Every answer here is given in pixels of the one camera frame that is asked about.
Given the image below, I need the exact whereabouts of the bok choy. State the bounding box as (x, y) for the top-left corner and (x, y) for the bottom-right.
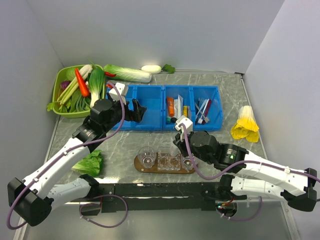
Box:
(88, 67), (105, 108)

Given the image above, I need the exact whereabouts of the red toothbrush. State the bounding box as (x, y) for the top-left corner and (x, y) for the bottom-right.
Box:
(204, 99), (212, 123)

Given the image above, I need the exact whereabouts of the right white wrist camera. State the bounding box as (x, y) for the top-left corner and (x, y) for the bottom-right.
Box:
(174, 115), (193, 141)

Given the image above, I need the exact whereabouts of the orange toothpaste tube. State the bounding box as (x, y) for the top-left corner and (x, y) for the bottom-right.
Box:
(166, 97), (175, 118)

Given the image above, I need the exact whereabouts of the brown wooden oval tray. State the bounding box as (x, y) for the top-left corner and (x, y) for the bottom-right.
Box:
(134, 152), (190, 175)

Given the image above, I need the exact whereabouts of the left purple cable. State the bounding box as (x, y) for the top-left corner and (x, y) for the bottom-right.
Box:
(5, 80), (126, 230)

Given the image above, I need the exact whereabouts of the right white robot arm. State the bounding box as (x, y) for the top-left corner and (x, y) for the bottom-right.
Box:
(173, 131), (319, 212)

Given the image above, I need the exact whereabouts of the aluminium rail frame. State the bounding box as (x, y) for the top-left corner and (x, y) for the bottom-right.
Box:
(13, 202), (79, 240)

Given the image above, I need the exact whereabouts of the clear square organizer tray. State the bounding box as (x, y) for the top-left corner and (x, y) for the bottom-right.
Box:
(157, 148), (181, 172)

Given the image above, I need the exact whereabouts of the yellow baby cabbage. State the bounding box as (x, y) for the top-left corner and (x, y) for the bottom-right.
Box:
(230, 105), (259, 143)

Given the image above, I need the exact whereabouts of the green lettuce head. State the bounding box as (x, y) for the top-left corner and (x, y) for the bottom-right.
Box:
(71, 149), (104, 177)

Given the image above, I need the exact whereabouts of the green bean bunch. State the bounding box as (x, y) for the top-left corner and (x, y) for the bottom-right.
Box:
(58, 89), (91, 113)

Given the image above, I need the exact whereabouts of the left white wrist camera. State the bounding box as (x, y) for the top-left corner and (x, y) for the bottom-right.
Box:
(107, 82), (129, 105)

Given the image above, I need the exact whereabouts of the grey toothbrush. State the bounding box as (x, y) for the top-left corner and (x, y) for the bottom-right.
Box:
(195, 98), (207, 124)

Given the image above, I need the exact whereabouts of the yellow cap small tube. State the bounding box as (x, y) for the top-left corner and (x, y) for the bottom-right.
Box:
(183, 105), (190, 118)

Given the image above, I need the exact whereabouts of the white blue toothbrush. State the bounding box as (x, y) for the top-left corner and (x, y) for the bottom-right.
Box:
(197, 99), (210, 125)

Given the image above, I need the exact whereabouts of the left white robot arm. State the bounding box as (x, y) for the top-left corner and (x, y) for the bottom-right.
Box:
(7, 99), (147, 227)

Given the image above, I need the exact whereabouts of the white red toothpaste tube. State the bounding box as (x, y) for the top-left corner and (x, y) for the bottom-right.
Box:
(170, 145), (180, 157)

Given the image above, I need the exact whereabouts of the black base frame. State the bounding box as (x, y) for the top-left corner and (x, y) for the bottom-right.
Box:
(96, 182), (247, 211)

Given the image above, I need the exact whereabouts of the orange carrot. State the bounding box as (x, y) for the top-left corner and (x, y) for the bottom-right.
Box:
(75, 68), (90, 98)

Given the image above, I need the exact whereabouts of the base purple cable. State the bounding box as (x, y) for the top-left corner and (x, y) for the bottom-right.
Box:
(78, 193), (129, 228)

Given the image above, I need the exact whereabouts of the clear plastic cup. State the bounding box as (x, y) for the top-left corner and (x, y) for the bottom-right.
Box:
(137, 146), (157, 169)
(180, 156), (196, 174)

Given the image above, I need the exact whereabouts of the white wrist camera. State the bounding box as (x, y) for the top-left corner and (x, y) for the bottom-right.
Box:
(107, 82), (129, 105)
(174, 115), (193, 141)

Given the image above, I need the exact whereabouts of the left blue storage bin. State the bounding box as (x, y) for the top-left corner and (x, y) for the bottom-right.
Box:
(120, 84), (164, 131)

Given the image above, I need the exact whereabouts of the blue storage bin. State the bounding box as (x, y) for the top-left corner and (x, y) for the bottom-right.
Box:
(120, 84), (164, 131)
(163, 85), (224, 132)

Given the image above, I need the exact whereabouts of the white green leek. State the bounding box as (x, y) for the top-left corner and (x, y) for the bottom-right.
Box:
(57, 64), (93, 106)

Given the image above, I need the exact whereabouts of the napa cabbage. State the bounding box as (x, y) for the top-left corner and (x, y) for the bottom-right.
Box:
(103, 64), (152, 83)

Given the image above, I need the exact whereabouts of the white radish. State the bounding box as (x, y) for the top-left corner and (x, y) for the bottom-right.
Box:
(141, 64), (176, 74)

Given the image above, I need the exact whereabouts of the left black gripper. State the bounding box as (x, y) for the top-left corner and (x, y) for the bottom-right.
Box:
(103, 91), (146, 133)

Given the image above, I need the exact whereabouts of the purple onion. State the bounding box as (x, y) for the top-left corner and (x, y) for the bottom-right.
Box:
(60, 80), (71, 90)

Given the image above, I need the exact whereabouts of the green plastic basket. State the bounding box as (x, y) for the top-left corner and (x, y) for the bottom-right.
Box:
(46, 64), (105, 118)

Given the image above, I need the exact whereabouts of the white toothpaste tube blue cap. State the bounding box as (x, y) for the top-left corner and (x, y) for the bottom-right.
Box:
(177, 95), (184, 119)

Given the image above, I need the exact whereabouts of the right blue storage bin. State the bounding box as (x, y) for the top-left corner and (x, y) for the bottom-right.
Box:
(163, 85), (224, 132)

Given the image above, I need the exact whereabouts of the red chili pepper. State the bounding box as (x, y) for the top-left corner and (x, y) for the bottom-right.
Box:
(104, 71), (116, 78)

